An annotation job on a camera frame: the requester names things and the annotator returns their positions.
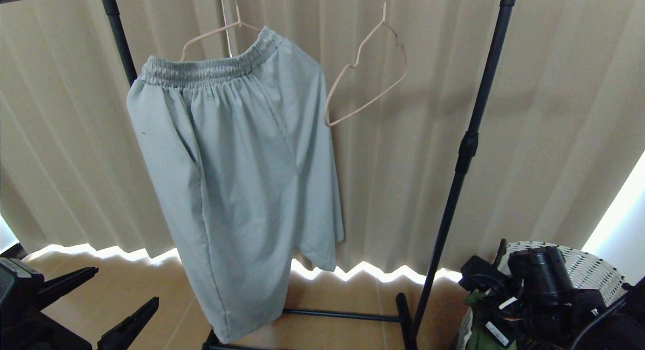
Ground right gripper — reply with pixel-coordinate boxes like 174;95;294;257
476;294;571;350

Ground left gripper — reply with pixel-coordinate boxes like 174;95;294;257
0;267;160;350

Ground pale grey shorts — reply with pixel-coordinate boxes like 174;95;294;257
126;26;345;344

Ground white laundry basket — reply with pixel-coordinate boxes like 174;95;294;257
454;238;628;350

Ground black clothes rack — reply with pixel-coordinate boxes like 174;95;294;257
0;0;520;350

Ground pink clothes hanger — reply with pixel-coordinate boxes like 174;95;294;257
179;0;263;62
324;0;408;128

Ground green garment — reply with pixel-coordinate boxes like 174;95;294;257
463;289;517;350

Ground beige curtain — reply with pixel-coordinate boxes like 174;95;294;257
0;0;645;281

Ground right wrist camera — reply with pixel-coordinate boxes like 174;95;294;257
461;255;509;292

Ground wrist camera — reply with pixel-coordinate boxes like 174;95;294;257
0;257;47;318
461;255;509;292

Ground black cable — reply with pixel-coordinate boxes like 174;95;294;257
569;289;645;350

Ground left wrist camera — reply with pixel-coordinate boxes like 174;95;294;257
0;257;47;318

